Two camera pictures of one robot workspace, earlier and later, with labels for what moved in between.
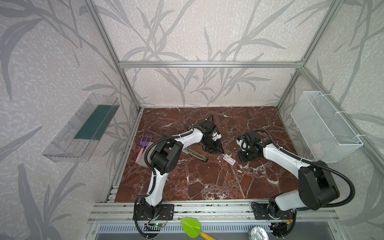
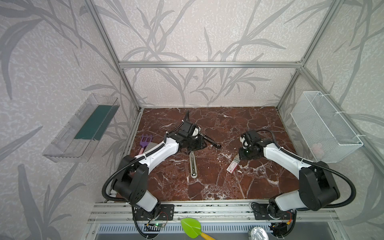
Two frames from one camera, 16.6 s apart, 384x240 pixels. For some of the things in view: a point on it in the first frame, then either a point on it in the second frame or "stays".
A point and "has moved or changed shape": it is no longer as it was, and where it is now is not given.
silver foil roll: x=257 y=233 stays
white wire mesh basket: x=328 y=138 stays
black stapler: x=194 y=153 has moved or changed shape
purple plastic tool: x=143 y=144 stays
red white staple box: x=229 y=159 → x=233 y=165
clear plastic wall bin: x=78 y=138 stays
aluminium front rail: x=124 y=211 stays
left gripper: x=214 y=145 → x=197 y=141
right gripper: x=247 y=153 stays
